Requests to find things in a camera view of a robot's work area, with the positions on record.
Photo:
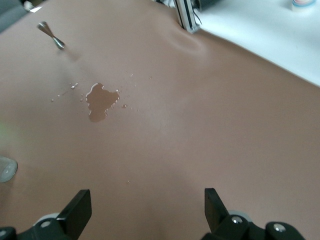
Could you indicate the green sleeved shaker bottle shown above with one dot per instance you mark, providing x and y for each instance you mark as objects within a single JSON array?
[{"x": 7, "y": 170}]

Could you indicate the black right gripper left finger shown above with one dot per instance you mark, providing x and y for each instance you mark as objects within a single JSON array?
[{"x": 75, "y": 215}]

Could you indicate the spilled liquid puddle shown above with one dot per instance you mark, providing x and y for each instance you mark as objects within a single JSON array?
[{"x": 100, "y": 102}]

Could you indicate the white tape roll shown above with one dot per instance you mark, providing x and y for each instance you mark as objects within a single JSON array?
[{"x": 302, "y": 6}]

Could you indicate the brown table mat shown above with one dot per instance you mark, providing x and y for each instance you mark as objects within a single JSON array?
[{"x": 175, "y": 150}]

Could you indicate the metal double jigger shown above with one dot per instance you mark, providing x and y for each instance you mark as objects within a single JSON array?
[{"x": 51, "y": 36}]

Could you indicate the aluminium camera post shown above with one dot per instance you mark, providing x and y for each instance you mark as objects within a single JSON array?
[{"x": 187, "y": 17}]

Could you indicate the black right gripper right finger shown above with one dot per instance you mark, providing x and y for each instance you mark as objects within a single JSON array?
[{"x": 217, "y": 217}]

